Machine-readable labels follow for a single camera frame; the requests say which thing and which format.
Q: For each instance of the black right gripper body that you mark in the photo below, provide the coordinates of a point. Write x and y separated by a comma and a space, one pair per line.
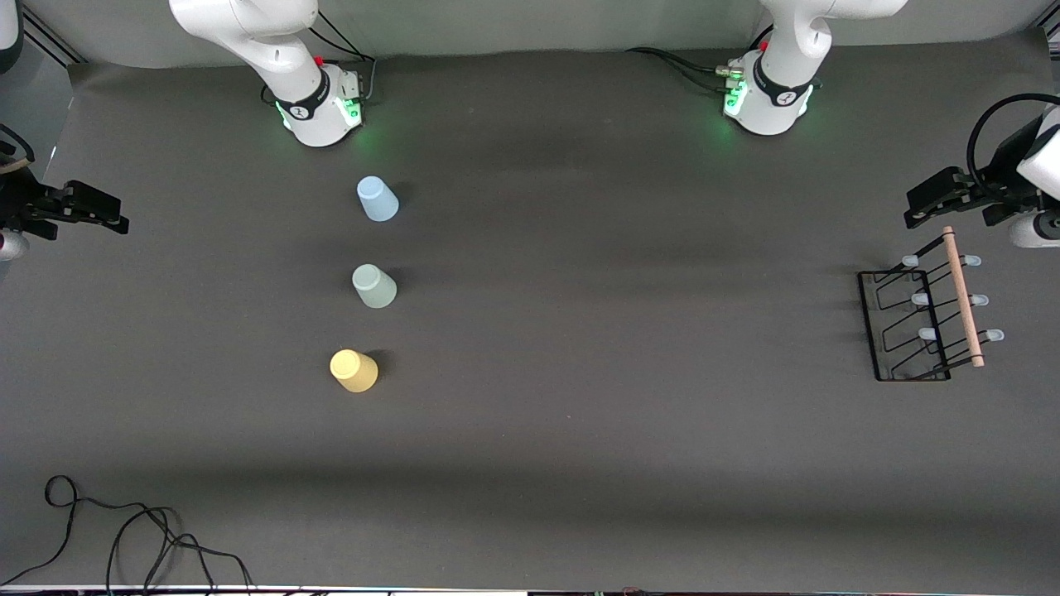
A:
18, 203

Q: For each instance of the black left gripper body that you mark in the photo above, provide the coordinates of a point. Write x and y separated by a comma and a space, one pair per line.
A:
1000, 184

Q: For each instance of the pale green plastic cup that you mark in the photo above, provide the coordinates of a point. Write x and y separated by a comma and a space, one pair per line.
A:
374, 286

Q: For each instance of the yellow plastic cup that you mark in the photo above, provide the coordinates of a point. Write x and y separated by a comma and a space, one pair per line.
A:
354, 370

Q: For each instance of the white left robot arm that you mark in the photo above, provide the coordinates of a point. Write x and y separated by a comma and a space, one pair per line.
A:
782, 74

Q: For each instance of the light blue plastic cup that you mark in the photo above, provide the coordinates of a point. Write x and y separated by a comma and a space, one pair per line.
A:
377, 199

